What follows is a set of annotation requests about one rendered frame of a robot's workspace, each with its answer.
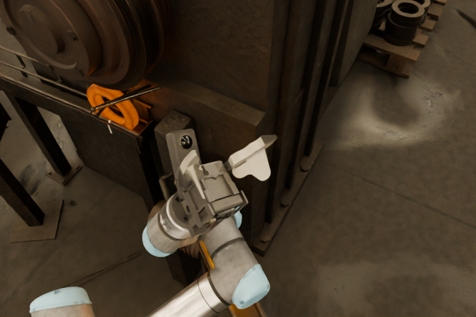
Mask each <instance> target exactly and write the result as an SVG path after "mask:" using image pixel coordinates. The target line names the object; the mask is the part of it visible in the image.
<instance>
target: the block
mask: <svg viewBox="0 0 476 317"><path fill-rule="evenodd" d="M185 129H193V120H192V119H191V118H190V117H189V116H187V115H184V114H182V113H179V112H177V111H175V110H171V111H170V112H169V113H168V114H167V115H166V117H165V118H164V119H163V120H162V121H161V122H160V123H159V124H158V125H157V126H156V127H155V128H154V136H155V138H156V141H157V146H158V150H159V155H160V157H161V162H162V165H163V169H164V173H168V172H169V171H171V172H172V173H173V177H172V178H173V179H175V177H174V171H173V167H172V164H171V158H170V154H169V148H168V144H167V141H166V135H167V134H168V133H171V132H177V131H181V130H185ZM193 130H194V129H193Z"/></svg>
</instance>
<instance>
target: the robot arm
mask: <svg viewBox="0 0 476 317"><path fill-rule="evenodd" d="M276 139H277V136H276V135H275V134H274V135H263V136H261V137H259V138H258V139H257V140H256V141H254V142H252V143H250V144H249V145H248V146H247V147H245V148H244V149H242V150H240V151H238V152H236V153H234V154H232V155H231V156H230V157H229V160H228V161H227V162H226V163H224V164H223V162H222V161H215V162H212V163H207V164H203V165H202V164H201V160H200V154H199V150H198V145H197V141H196V135H195V131H194V130H193V129H185V130H181V131H177V132H171V133H168V134H167V135H166V141H167V144H168V148H169V154H170V158H171V164H172V167H173V171H174V177H175V181H176V187H177V190H178V191H177V192H176V193H175V194H174V195H172V196H171V197H170V198H169V200H168V201H167V202H166V203H165V205H164V206H163V207H162V208H161V209H160V210H159V211H158V212H157V213H156V215H155V216H154V217H153V218H151V219H150V220H149V222H148V223H147V226H146V228H145V229H144V231H143V235H142V241H143V244H144V246H145V248H146V249H147V251H148V252H149V253H151V254H152V255H155V256H157V257H165V256H168V255H170V254H172V253H174V252H175V251H176V250H177V249H178V248H180V247H183V246H187V245H190V244H192V243H197V242H200V241H202V242H203V244H204V246H205V248H206V249H207V251H208V253H209V255H210V257H211V260H212V262H213V264H214V265H215V266H214V268H213V269H211V270H210V271H208V272H206V273H205V274H204V275H203V276H201V277H200V278H198V279H197V280H196V281H194V282H193V283H192V284H190V285H189V286H187V287H186V288H185V289H183V290H182V291H181V292H179V293H178V294H177V295H175V296H174V297H172V298H171V299H170V300H168V301H167V302H165V303H164V304H162V305H161V306H160V307H159V308H157V309H156V310H154V311H153V312H151V313H150V314H149V315H148V316H146V317H215V316H216V315H217V314H219V313H220V312H222V311H224V310H225V309H226V308H227V307H229V306H230V305H232V304H235V305H236V307H237V308H238V309H245V308H247V307H249V306H251V305H252V304H254V303H256V302H258V301H259V300H261V299H262V298H263V297H264V296H266V295H267V293H268V291H269V289H270V284H269V282H268V280H267V278H266V276H265V274H264V272H263V270H262V267H261V265H260V264H258V262H257V260H256V258H255V257H254V255H253V253H252V252H251V250H250V248H249V247H248V245H247V243H246V241H245V240H244V237H243V236H242V234H241V232H240V231H239V227H240V225H241V222H242V214H240V212H239V211H240V209H242V208H243V207H244V206H245V205H247V204H248V203H249V202H248V200H247V198H246V197H245V195H244V193H243V191H242V190H241V191H240V192H239V191H238V189H237V187H236V185H235V184H234V182H232V179H231V178H230V174H232V173H233V175H234V176H235V177H236V178H243V177H244V176H246V175H249V174H252V175H253V176H255V177H256V178H258V179H259V180H266V179H268V178H269V176H270V174H271V170H270V167H269V164H268V159H267V155H266V148H268V147H269V146H270V145H271V144H272V143H274V141H275V140H276ZM241 204H243V205H241ZM240 205H241V206H240ZM30 313H31V315H32V317H95V315H94V310H93V308H92V303H91V301H90V300H89V297H88V294H87V293H86V291H85V290H84V289H82V288H81V287H66V288H62V289H57V290H54V291H52V292H48V293H46V294H43V295H42V296H40V297H38V298H37V299H35V300H34V301H33V302H32V303H31V305H30Z"/></svg>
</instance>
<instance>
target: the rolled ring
mask: <svg viewBox="0 0 476 317"><path fill-rule="evenodd" d="M86 94H87V98H88V100H89V102H90V104H91V106H92V107H96V106H97V105H100V104H102V103H104V101H103V99H102V97H101V96H104V97H106V98H107V99H109V100H113V99H114V98H117V97H119V96H122V95H124V94H123V93H122V92H121V91H116V90H111V89H107V88H103V87H100V86H97V85H96V84H92V85H91V86H90V87H89V88H88V89H87V92H86ZM115 105H116V106H117V107H118V108H119V109H120V111H121V112H122V114H123V116H124V118H122V117H120V116H118V115H116V114H115V113H114V112H113V111H112V110H111V109H110V108H109V107H106V109H105V110H104V111H103V112H102V113H101V115H102V116H104V117H107V118H108V119H110V120H112V121H114V122H117V123H118V124H121V125H123V126H125V127H127V128H129V129H133V128H134V127H135V126H136V125H137V124H138V122H139V116H138V114H137V111H136V109H135V107H134V105H133V104H132V103H131V102H130V100H125V101H123V102H120V103H116V104H115Z"/></svg>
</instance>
